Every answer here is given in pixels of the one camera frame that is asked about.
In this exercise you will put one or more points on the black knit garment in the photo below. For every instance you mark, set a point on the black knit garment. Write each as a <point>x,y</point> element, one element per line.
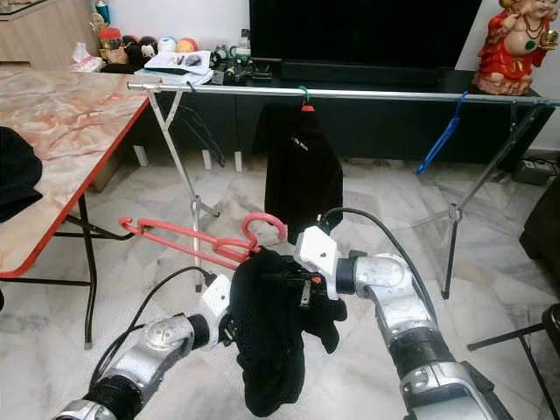
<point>271,350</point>

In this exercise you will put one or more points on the red plastic hanger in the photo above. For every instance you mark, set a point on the red plastic hanger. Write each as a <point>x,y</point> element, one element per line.
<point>192,241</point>

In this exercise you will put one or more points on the green plastic hanger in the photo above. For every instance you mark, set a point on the green plastic hanger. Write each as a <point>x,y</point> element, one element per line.
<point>304,91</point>

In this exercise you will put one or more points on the blue plastic hanger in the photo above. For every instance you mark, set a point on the blue plastic hanger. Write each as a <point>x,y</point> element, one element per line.
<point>440,137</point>

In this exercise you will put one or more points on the black plastic hanger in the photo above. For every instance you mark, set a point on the black plastic hanger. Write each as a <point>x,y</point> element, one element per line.
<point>191,86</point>

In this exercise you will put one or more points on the black shirt with red collar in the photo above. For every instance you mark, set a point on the black shirt with red collar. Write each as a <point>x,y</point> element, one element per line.
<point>302,171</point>

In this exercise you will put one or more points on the black low TV console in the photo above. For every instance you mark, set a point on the black low TV console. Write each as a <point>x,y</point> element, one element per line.
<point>385,129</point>

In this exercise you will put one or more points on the silver metal clothes rack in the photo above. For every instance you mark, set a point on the silver metal clothes rack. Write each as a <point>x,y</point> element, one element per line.
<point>385,93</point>

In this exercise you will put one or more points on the black soundbar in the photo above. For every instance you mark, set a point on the black soundbar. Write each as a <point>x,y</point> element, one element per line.
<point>363,73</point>

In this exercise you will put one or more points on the clear bottle with green label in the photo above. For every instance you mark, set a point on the clear bottle with green label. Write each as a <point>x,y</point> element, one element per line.
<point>242,45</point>

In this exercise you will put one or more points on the stack of white papers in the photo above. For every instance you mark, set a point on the stack of white papers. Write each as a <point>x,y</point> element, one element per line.
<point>178,67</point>

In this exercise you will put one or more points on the marble pattern folding table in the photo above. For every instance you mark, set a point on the marble pattern folding table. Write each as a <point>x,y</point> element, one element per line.
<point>66,131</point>

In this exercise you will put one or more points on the black crumpled garment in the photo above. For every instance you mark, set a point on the black crumpled garment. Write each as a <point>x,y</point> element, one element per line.
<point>17,175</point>

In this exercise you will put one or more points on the black flat television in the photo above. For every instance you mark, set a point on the black flat television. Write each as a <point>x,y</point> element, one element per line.
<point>363,29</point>

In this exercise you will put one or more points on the grey power strip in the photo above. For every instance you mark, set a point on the grey power strip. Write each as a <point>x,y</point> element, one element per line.
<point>535,171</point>

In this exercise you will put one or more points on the orange and red ball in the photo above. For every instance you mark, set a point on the orange and red ball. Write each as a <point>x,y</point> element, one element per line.
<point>186,44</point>

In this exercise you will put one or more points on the white and blue ball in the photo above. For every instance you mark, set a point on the white and blue ball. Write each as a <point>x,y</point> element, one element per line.
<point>167,44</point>

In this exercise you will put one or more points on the black and white plush toy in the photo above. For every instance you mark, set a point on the black and white plush toy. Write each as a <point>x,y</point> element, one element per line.
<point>147,47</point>

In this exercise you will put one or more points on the pink tissue box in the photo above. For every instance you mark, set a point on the pink tissue box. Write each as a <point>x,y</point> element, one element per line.
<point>88,60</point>

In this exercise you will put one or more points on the jar with red lid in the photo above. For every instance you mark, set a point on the jar with red lid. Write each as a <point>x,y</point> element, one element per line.
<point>110,45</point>

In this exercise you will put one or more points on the red seated figure statue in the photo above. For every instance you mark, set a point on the red seated figure statue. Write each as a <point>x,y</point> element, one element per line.
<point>512,51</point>

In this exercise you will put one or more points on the gold and blue trophy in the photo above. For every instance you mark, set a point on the gold and blue trophy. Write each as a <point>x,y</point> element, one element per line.
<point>101,11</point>

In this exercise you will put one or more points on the light wooden sideboard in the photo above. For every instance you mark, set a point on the light wooden sideboard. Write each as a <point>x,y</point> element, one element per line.
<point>44,35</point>

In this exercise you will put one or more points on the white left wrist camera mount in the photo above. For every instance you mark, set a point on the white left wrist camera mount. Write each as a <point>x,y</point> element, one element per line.
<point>216,299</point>

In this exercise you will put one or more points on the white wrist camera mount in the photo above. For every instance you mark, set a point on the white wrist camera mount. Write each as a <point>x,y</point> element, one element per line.
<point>216,299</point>
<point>318,251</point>

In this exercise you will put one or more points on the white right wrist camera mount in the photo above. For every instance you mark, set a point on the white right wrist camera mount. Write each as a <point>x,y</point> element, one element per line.
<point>318,251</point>

